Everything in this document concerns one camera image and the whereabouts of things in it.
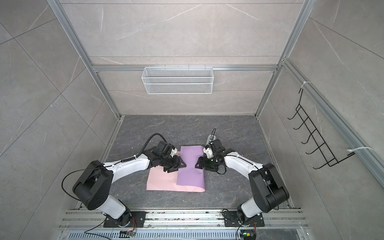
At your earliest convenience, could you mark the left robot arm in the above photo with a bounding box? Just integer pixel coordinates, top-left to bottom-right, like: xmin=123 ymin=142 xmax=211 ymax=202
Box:
xmin=73 ymin=141 xmax=187 ymax=222

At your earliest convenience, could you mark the pink wrapping paper sheet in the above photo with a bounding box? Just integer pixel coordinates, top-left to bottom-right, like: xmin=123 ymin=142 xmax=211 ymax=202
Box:
xmin=146 ymin=146 xmax=206 ymax=193

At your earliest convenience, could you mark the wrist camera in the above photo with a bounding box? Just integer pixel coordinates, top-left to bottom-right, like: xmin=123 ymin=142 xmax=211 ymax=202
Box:
xmin=203 ymin=145 xmax=214 ymax=160
xmin=170 ymin=145 xmax=178 ymax=157

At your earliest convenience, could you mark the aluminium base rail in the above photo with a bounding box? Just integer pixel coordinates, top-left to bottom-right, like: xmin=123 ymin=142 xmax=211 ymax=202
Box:
xmin=58 ymin=209 xmax=313 ymax=240

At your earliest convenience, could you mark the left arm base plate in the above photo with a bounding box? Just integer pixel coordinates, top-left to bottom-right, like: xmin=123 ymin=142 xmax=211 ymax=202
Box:
xmin=103 ymin=211 xmax=147 ymax=228

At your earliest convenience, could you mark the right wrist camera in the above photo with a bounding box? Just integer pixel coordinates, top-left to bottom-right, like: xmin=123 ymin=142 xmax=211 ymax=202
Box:
xmin=203 ymin=145 xmax=214 ymax=160

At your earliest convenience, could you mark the white wire mesh basket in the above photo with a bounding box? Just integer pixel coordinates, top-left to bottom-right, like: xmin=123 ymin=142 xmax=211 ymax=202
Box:
xmin=142 ymin=67 xmax=214 ymax=95

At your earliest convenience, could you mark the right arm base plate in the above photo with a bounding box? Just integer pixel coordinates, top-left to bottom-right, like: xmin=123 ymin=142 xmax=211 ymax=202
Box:
xmin=221 ymin=209 xmax=265 ymax=227

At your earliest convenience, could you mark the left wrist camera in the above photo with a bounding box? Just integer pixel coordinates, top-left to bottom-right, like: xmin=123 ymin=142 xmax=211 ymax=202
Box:
xmin=170 ymin=145 xmax=178 ymax=157

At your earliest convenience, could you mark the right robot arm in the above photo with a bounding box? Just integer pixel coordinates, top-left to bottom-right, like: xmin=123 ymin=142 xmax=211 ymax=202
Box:
xmin=195 ymin=139 xmax=290 ymax=223

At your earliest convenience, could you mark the grey tape dispenser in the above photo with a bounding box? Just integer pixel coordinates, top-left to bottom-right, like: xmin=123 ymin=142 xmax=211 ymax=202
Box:
xmin=207 ymin=134 xmax=216 ymax=145

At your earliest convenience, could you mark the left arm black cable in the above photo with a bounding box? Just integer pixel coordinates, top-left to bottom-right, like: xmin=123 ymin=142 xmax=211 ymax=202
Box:
xmin=136 ymin=132 xmax=168 ymax=157

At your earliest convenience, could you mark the black wire hook rack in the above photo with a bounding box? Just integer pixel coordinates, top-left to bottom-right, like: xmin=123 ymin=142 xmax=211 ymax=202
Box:
xmin=287 ymin=89 xmax=355 ymax=170

